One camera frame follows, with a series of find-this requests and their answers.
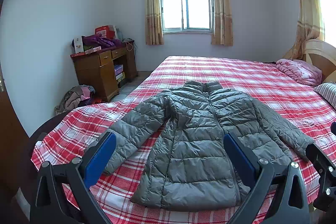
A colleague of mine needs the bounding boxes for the red plaid bed sheet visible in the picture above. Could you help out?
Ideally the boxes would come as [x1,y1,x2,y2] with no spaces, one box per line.
[31,56,335,223]

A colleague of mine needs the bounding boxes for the white carton on desk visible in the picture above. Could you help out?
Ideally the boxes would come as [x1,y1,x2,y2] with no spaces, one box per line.
[72,36,84,54]

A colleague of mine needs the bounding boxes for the right beige window curtain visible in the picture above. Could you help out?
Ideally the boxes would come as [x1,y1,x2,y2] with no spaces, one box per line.
[211,0,233,47]

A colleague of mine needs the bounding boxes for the clothes pile on floor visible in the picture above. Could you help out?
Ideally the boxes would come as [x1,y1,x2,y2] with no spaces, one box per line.
[54,85,102,115]

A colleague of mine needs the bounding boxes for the boxes inside desk shelf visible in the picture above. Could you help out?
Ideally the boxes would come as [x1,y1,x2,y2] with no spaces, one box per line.
[114,65,126,88]

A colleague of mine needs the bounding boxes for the wooden desk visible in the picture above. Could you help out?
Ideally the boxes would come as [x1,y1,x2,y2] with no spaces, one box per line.
[72,40,138,102]

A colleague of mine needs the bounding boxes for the beige curtain by headboard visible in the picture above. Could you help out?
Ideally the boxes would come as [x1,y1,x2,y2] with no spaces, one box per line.
[284,0,325,60]

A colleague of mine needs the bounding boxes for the beige window curtain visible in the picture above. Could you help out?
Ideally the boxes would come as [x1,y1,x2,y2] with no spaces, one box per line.
[145,0,163,46]
[211,0,233,47]

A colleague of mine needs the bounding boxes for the left beige window curtain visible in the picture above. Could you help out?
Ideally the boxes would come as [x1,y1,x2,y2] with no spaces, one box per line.
[145,0,163,46]

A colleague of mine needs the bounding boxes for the striped pillow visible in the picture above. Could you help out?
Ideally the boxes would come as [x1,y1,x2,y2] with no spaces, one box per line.
[314,83,336,109]

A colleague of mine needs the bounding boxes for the grey quilted puffer jacket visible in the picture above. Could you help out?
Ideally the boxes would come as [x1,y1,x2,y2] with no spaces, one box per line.
[105,81,313,211]

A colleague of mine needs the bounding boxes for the purple clothes on desk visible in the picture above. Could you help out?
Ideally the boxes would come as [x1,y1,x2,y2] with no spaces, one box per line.
[81,34,122,49]

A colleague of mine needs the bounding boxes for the wooden headboard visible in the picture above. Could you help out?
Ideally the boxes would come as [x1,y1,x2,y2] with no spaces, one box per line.
[302,39,336,83]

